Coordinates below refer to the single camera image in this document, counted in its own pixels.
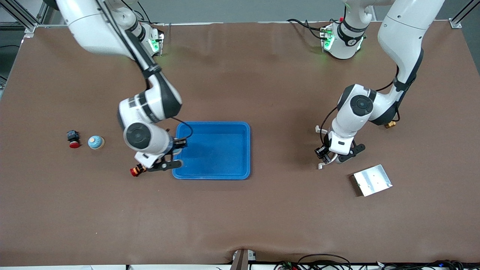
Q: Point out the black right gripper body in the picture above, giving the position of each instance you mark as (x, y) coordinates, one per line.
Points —
(177, 145)

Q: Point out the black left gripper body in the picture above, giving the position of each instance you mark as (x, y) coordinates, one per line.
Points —
(326, 146)

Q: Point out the black terminal block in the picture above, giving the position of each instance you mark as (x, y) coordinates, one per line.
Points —
(322, 151)

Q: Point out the blue bell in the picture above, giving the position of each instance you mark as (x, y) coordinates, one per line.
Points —
(96, 142)

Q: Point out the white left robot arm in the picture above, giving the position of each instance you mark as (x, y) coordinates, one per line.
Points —
(405, 33)

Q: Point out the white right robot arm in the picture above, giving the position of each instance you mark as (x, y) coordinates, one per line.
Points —
(93, 26)

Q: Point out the blue plastic tray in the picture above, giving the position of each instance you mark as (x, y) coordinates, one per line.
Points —
(221, 150)

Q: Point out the red emergency stop orange body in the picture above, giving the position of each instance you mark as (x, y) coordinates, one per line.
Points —
(135, 171)

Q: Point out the silver metal plate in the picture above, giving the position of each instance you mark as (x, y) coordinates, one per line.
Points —
(373, 180)

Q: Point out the red pushbutton black body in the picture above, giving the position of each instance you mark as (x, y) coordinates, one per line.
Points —
(73, 135)

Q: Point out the white curved plastic bracket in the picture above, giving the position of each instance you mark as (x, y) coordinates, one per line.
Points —
(320, 166)

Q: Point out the grey metal table bracket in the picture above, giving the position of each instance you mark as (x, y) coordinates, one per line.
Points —
(242, 260)

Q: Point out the aluminium frame profile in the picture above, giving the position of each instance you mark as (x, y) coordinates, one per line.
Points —
(30, 27)
(455, 24)

